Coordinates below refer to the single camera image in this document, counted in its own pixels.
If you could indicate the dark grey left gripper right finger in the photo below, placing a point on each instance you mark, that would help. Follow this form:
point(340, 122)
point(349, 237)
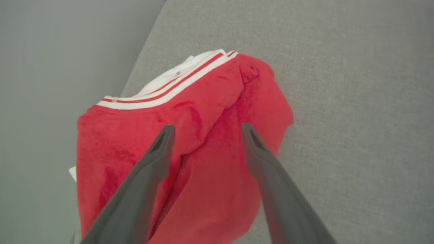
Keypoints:
point(288, 206)

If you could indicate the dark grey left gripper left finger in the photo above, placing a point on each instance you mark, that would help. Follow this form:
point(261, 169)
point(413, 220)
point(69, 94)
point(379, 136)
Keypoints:
point(135, 200)

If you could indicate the red garment with white trim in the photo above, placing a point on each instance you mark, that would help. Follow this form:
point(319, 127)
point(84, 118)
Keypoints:
point(210, 142)

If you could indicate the grey fabric sofa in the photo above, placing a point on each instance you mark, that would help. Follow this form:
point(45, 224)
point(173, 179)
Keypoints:
point(339, 101)

